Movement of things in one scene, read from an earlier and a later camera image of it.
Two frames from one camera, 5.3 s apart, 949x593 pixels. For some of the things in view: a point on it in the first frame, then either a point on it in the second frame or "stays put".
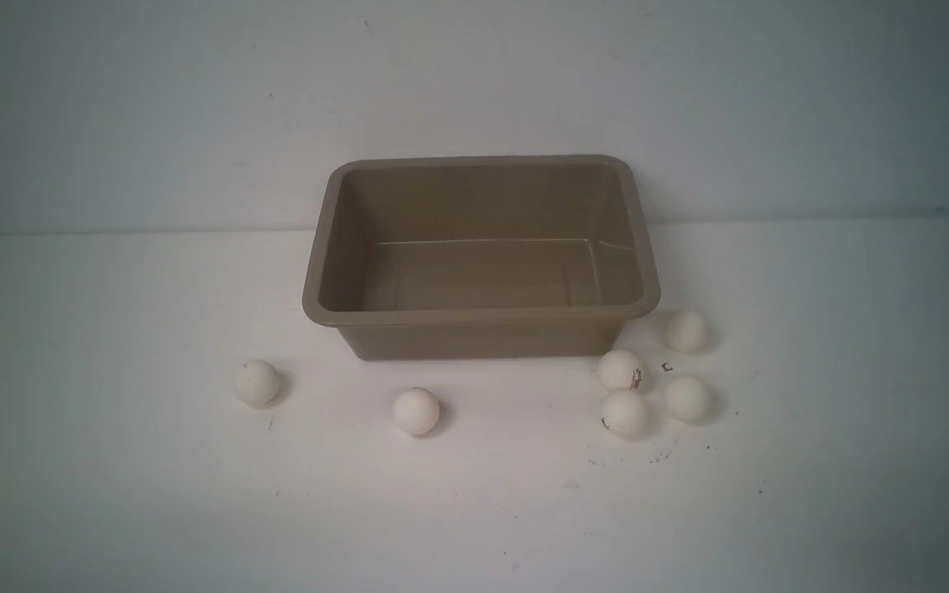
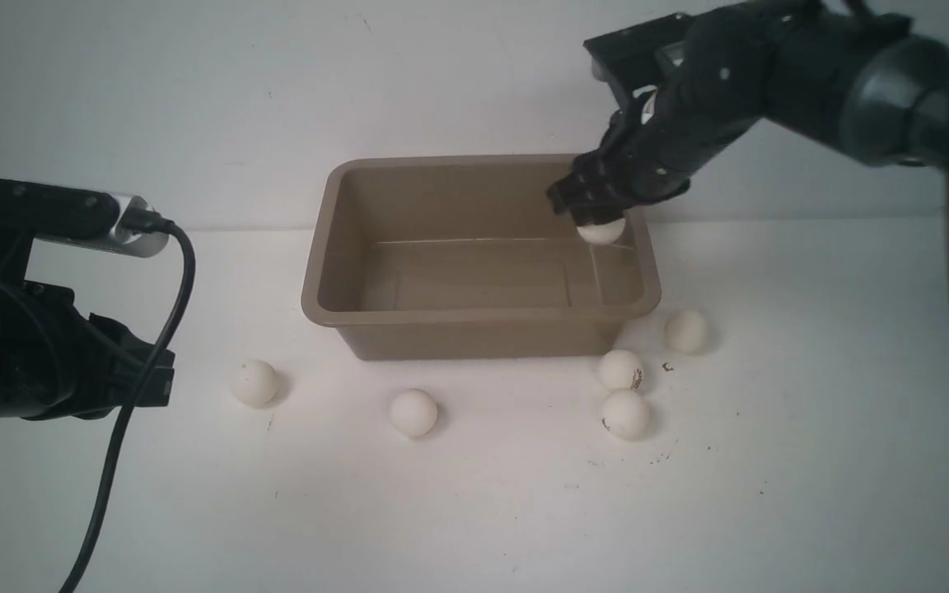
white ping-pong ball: (686, 399) → (603, 233)
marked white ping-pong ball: (620, 369) stays put
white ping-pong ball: (258, 383) stays put
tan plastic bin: (470, 256) stays put
